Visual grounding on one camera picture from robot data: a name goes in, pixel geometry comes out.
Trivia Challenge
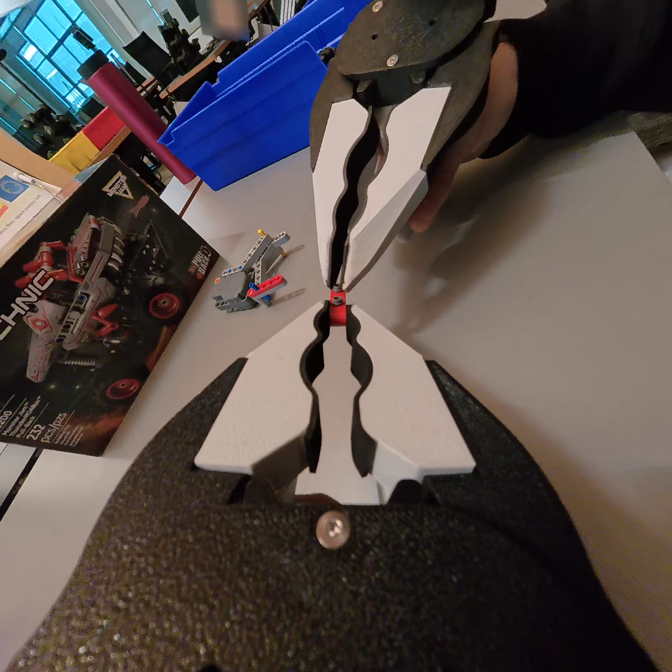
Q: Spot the black lego set box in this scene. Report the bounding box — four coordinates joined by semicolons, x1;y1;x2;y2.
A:
0;154;220;456

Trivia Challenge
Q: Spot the grey lego assembly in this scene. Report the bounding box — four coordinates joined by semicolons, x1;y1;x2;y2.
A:
211;227;291;315

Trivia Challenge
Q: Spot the maroon water bottle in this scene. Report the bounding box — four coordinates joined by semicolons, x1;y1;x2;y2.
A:
78;50;199;184

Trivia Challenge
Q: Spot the instruction poster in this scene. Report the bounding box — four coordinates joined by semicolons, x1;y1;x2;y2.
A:
0;159;79;253

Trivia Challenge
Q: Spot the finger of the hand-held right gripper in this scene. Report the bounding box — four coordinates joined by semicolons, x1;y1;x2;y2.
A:
336;85;453;293
311;100;380;288

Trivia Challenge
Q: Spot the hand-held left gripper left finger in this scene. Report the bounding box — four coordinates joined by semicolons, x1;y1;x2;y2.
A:
193;302;330;476

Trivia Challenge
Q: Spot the yellow plastic bin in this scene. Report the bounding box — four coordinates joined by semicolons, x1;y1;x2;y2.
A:
50;128;106;174

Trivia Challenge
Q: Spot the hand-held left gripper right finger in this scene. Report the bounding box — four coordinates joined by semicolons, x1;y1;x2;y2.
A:
346;303;477;504

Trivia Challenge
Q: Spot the person's right forearm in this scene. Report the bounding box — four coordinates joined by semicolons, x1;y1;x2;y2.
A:
480;0;672;158

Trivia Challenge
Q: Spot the person's right hand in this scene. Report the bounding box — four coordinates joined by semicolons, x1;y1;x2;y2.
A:
407;42;519;235

